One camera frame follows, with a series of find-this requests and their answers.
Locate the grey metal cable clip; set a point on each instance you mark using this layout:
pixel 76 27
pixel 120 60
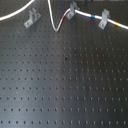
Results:
pixel 34 16
pixel 71 13
pixel 104 18

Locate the middle grey metal cable clip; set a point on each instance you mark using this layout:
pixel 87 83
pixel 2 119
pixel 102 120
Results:
pixel 71 13

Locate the left grey metal cable clip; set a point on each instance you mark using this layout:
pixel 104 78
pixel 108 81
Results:
pixel 34 16

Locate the black perforated breadboard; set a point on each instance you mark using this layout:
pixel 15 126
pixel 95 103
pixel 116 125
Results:
pixel 62 73

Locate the right grey metal cable clip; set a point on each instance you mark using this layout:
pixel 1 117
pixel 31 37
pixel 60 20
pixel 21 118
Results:
pixel 104 18

